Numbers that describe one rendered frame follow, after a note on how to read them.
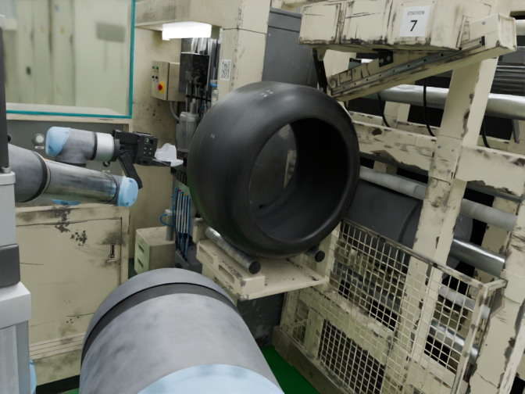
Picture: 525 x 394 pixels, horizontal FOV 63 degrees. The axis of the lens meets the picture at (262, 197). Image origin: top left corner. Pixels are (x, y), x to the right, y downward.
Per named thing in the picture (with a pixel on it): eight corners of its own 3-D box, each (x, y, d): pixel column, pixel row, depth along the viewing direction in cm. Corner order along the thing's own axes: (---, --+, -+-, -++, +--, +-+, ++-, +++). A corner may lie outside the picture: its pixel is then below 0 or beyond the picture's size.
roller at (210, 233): (203, 236, 166) (204, 225, 165) (213, 235, 169) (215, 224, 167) (248, 275, 138) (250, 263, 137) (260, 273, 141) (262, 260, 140)
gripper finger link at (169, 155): (189, 148, 123) (159, 145, 118) (186, 168, 125) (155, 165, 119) (185, 146, 126) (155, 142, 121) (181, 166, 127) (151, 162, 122)
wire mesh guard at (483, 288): (278, 330, 212) (298, 196, 193) (281, 329, 213) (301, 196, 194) (432, 476, 141) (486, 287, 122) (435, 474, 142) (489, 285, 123)
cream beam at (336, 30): (296, 44, 164) (301, 3, 160) (344, 52, 178) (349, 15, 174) (429, 45, 116) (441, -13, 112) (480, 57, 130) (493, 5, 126)
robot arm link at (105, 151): (94, 163, 110) (88, 155, 116) (112, 165, 112) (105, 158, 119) (99, 134, 108) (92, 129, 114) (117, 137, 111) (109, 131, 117)
